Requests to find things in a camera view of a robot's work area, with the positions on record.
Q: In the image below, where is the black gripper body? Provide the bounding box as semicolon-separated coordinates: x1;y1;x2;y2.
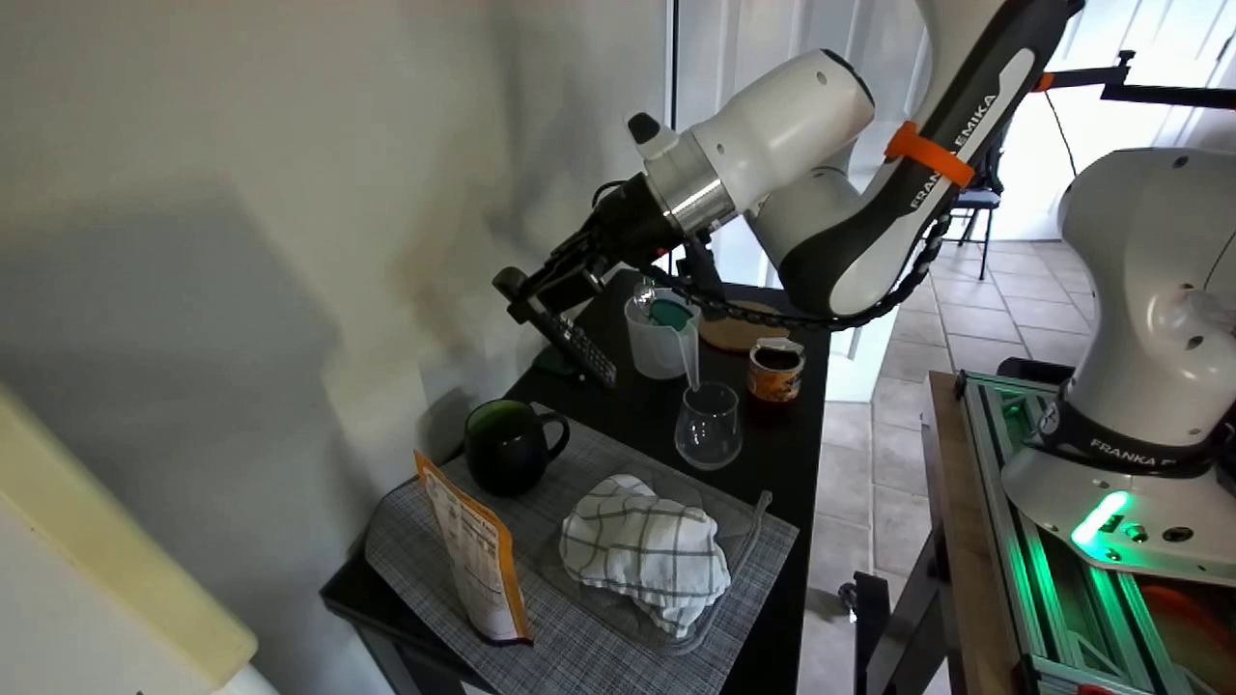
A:
496;176;686;324

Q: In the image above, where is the black Samsung remote control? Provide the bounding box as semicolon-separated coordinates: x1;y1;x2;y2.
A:
530;309;620;387

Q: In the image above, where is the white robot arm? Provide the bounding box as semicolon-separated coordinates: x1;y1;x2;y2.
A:
496;0;1236;583

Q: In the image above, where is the clear glass cup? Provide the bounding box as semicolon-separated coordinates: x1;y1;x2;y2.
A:
674;381;743;473

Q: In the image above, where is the clear measuring jug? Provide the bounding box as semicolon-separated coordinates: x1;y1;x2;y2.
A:
622;290;701;381

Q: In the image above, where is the round cork coaster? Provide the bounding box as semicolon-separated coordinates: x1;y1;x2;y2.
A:
701;316;776;356

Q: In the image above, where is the black mug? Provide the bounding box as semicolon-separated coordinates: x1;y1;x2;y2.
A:
465;397;571;500

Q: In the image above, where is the white checkered dish towel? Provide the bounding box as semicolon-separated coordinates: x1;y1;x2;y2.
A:
558;475;731;638

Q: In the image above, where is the orange snack bag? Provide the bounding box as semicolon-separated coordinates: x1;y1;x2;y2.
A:
413;454;534;645

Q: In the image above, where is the black chair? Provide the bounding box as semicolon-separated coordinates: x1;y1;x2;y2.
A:
953;187;1006;242

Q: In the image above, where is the grey woven placemat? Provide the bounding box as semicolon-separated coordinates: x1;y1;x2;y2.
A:
364;420;796;695

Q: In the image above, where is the wooden workbench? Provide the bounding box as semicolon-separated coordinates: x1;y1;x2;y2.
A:
859;376;1020;695

